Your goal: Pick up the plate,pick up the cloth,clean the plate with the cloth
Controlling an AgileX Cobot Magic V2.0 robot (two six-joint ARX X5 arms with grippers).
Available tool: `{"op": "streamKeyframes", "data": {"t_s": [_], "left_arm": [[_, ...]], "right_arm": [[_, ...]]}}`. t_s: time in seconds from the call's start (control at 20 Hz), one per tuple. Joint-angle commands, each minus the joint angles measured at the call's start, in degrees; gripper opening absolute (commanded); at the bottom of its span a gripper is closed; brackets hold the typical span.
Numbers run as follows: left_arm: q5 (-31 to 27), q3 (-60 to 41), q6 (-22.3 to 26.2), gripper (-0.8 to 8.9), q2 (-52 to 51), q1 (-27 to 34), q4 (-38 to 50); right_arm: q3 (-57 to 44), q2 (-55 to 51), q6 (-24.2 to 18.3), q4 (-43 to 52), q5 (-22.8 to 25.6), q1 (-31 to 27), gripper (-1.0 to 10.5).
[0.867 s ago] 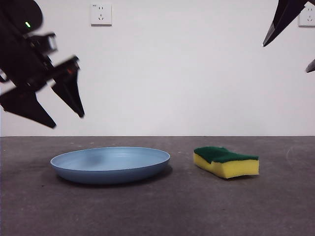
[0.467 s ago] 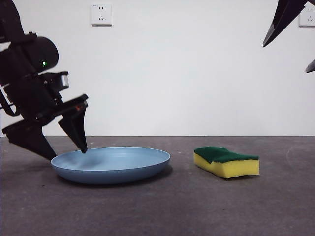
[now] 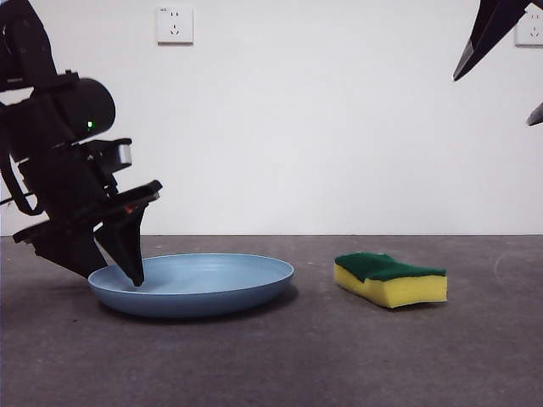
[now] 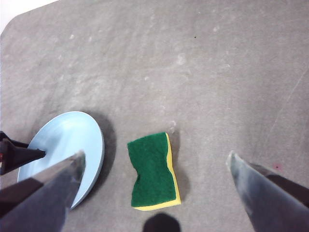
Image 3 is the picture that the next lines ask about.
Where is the light blue round plate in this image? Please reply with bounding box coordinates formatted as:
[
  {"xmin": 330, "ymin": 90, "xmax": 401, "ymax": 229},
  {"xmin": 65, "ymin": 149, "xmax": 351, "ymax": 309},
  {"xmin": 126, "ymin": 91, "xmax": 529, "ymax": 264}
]
[{"xmin": 87, "ymin": 253, "xmax": 295, "ymax": 319}]

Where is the yellow sponge with green pad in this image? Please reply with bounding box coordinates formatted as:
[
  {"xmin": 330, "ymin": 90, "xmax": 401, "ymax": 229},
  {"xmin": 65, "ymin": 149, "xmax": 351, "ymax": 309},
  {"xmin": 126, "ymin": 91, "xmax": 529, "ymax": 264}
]
[{"xmin": 333, "ymin": 252, "xmax": 449, "ymax": 309}]

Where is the white wall socket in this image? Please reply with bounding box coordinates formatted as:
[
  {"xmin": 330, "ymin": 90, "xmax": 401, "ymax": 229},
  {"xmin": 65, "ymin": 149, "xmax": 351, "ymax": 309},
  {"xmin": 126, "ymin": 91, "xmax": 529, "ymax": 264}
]
[
  {"xmin": 514, "ymin": 8, "xmax": 543, "ymax": 47},
  {"xmin": 156, "ymin": 5, "xmax": 194, "ymax": 47}
]

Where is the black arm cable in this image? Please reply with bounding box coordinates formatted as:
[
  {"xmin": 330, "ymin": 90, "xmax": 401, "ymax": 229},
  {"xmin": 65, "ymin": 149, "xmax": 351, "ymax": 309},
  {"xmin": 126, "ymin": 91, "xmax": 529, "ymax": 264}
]
[{"xmin": 0, "ymin": 154, "xmax": 46, "ymax": 217}]

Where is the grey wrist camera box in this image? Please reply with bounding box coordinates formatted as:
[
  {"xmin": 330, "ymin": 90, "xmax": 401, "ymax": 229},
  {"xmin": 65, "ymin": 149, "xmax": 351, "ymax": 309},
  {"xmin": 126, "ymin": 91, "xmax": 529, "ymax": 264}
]
[{"xmin": 87, "ymin": 137, "xmax": 133, "ymax": 174}]

